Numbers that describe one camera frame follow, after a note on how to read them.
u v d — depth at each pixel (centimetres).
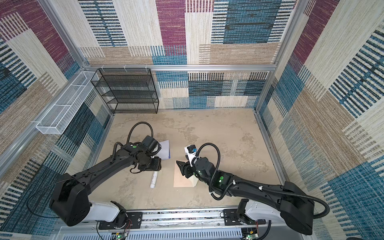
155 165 74
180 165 69
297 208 42
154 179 85
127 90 109
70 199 41
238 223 72
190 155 65
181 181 85
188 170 66
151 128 78
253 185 49
